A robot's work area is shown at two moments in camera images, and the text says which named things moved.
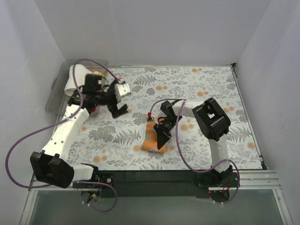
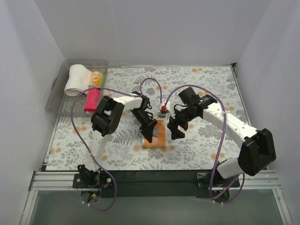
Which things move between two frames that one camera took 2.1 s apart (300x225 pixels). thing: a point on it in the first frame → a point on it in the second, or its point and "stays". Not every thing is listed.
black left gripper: x=112 y=101 → x=147 y=125
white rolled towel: x=80 y=71 stays
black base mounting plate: x=160 y=184 stays
